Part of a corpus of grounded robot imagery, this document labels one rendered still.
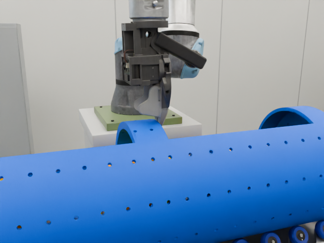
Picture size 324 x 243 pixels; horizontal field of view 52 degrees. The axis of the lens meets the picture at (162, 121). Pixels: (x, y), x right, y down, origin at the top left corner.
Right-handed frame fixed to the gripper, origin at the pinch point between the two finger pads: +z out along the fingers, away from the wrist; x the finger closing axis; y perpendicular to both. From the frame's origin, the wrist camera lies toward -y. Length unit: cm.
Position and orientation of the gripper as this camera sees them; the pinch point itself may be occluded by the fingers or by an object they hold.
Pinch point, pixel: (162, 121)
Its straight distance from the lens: 69.4
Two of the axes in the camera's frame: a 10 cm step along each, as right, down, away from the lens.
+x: 3.2, 2.5, -9.1
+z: 0.2, 9.6, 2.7
